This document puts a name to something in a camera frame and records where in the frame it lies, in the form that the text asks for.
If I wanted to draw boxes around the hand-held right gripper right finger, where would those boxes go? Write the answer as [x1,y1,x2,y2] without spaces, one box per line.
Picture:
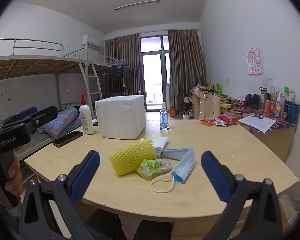
[201,151,290,240]

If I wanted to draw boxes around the black folding chair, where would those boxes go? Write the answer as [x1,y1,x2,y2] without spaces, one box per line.
[176,89,193,115]

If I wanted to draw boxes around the small red snack packet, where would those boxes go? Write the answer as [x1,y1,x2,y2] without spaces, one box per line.
[199,118,217,126]

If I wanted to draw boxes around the wooden desk with drawers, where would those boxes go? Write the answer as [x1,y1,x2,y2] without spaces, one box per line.
[189,89,237,120]

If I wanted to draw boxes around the black smartphone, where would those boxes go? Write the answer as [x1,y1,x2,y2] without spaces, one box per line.
[52,130,84,147]

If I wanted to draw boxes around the row of toiletry bottles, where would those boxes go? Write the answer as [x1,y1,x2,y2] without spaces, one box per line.
[259,85,300,124]

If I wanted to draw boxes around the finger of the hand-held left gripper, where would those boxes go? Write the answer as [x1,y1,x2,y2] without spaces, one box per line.
[5,106,58,134]
[1,106,38,128]

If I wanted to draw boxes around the blue spray bottle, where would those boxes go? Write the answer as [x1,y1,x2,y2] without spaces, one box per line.
[160,102,170,130]

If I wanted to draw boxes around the white pump lotion bottle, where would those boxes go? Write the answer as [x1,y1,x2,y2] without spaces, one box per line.
[79,94,95,135]

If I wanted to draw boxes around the white air conditioner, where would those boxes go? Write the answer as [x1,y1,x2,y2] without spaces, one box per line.
[82,34,102,48]

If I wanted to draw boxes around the wooden chair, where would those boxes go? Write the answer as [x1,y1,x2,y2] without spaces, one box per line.
[209,94,222,120]

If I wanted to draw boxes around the blue patterned quilt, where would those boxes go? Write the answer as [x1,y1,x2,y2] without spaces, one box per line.
[37,107,83,139]

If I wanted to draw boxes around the black headphones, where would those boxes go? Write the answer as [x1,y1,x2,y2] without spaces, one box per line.
[245,94,260,110]

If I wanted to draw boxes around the person's left hand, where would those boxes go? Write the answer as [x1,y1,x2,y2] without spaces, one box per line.
[0,156,24,197]

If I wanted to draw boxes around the blue face mask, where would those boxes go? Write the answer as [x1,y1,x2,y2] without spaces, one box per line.
[150,147,196,194]

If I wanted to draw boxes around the pink wall poster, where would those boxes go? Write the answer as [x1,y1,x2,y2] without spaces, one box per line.
[246,47,263,75]

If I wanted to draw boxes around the brown curtain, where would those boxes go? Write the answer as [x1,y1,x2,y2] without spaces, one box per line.
[168,29,207,108]
[104,33,140,97]

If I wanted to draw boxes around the patterned table cloth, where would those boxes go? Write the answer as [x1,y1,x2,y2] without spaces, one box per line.
[221,102,298,130]

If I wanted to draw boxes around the yellow foam net sleeve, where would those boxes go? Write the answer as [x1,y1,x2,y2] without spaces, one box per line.
[109,139,158,177]

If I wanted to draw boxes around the green plastic packet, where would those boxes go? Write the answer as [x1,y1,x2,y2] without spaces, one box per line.
[136,159,174,180]

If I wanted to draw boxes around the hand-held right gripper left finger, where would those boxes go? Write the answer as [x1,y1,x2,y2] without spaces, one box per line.
[19,150,100,240]

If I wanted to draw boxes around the glass balcony door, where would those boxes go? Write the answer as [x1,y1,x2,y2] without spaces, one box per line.
[139,35,171,112]

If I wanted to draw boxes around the white foam box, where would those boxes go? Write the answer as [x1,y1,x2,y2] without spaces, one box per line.
[94,94,147,140]

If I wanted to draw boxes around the large red snack packet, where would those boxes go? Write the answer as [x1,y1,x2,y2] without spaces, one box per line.
[217,114,239,125]

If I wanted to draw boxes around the ceiling tube lamp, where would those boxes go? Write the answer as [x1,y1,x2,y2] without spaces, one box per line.
[115,0,160,11]

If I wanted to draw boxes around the white metal bunk bed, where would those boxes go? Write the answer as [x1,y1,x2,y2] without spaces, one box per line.
[90,54,130,100]
[0,38,103,160]

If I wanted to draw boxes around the printed paper sheet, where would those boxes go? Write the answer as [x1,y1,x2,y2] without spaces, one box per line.
[238,114,277,133]

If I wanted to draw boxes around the hanging dark clothes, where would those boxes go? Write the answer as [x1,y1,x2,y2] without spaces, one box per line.
[112,64,132,89]

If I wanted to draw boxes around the white tissue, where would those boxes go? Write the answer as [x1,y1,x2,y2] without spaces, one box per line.
[140,137,168,148]

